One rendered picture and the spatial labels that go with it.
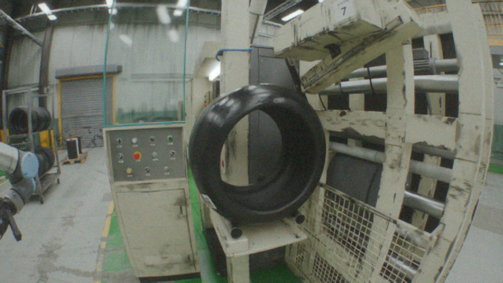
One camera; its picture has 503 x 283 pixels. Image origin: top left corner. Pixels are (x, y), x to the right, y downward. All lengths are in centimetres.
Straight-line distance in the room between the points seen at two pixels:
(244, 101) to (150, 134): 85
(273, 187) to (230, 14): 93
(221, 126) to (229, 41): 57
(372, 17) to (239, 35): 67
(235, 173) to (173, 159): 49
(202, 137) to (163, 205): 88
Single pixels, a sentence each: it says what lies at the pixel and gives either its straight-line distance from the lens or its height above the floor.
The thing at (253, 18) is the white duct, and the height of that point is 205.
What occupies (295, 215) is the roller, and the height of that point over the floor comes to 92.
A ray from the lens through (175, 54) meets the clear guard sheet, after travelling 141.
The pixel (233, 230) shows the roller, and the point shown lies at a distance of 80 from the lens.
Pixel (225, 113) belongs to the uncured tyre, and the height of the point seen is 134.
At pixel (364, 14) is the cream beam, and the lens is 73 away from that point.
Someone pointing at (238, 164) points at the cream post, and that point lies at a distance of 110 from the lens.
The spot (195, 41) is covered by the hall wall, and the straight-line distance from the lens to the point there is 1049.
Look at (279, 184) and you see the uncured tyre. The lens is 107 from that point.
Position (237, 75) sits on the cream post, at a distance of 107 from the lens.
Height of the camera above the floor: 135
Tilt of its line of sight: 9 degrees down
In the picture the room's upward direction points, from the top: straight up
